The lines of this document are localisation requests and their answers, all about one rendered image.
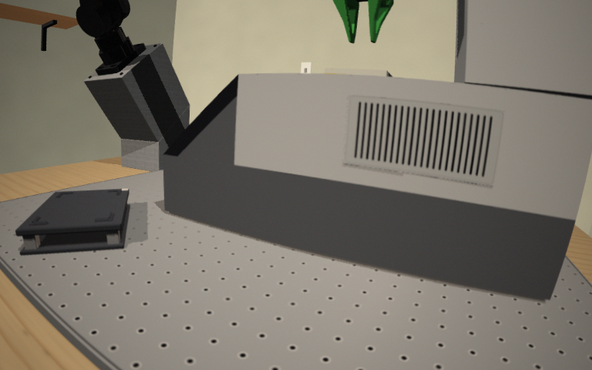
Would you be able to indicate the white well pcr plate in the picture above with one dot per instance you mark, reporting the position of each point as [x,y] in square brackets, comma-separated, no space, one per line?
[366,72]

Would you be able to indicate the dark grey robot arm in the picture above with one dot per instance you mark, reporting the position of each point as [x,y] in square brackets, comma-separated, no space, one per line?
[101,19]

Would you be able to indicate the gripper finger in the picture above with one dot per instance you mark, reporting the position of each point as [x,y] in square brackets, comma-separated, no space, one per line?
[380,9]
[348,10]

